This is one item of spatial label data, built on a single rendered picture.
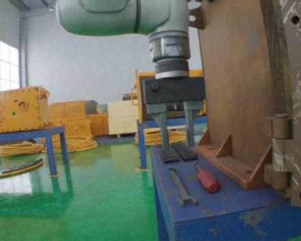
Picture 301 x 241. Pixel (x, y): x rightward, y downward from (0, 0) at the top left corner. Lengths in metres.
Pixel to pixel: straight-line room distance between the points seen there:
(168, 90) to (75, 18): 0.24
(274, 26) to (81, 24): 0.35
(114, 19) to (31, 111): 2.89
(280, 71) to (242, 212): 0.26
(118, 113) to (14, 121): 3.50
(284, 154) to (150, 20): 0.35
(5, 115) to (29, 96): 0.48
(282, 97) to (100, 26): 0.36
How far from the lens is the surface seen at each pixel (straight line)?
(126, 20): 0.47
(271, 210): 0.47
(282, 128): 0.37
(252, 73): 0.58
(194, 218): 0.41
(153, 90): 0.48
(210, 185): 0.50
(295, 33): 0.36
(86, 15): 0.46
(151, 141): 4.77
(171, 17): 0.49
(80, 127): 6.36
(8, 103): 3.46
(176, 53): 0.48
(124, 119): 6.20
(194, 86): 0.49
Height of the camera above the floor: 0.83
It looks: 4 degrees down
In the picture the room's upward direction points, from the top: 5 degrees counter-clockwise
